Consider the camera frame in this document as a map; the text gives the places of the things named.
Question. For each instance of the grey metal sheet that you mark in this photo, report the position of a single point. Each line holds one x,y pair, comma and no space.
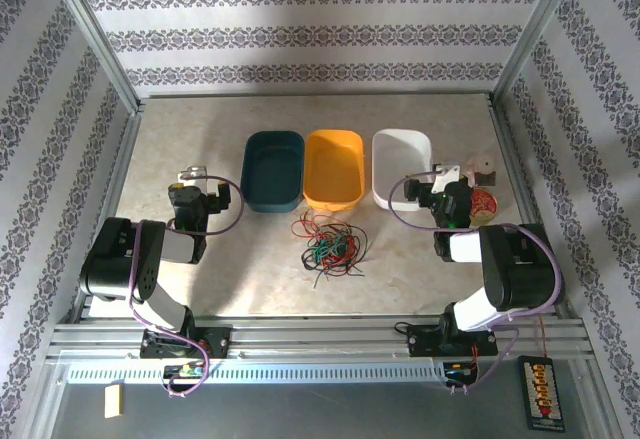
320,414

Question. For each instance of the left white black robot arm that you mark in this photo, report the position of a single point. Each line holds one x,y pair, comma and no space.
115,259

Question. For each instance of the black board with orange buttons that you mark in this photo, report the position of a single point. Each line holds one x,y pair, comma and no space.
542,394

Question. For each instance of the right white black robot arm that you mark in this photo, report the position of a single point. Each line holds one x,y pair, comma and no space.
515,269

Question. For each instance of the aluminium back rail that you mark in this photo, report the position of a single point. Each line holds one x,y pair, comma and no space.
320,95

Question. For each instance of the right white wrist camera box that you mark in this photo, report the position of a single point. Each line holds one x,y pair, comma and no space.
446,176

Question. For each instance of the yellow green terminal connector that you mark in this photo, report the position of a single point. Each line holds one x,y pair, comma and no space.
187,370

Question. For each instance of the aluminium frame post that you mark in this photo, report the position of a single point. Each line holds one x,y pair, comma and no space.
95,39
537,34

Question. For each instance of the pink tape dispenser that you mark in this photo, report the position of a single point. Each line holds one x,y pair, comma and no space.
482,169

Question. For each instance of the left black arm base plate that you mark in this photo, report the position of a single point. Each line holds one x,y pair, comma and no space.
217,341

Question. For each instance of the orange plastic bin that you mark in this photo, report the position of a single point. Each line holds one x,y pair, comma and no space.
334,174

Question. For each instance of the cream wooden block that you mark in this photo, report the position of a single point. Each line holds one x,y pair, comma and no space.
114,401

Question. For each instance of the dark teal plastic bin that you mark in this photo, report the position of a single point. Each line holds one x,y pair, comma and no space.
272,174

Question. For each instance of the black connector with green light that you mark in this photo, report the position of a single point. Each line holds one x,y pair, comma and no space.
457,371

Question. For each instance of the aluminium front rail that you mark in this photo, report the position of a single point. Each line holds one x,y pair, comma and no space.
320,334

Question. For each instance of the white plastic bin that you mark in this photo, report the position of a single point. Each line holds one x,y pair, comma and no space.
397,159

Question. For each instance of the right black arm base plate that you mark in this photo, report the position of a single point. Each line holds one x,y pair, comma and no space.
425,341

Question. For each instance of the aluminium side rail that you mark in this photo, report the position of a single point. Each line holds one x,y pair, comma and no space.
117,184
512,159

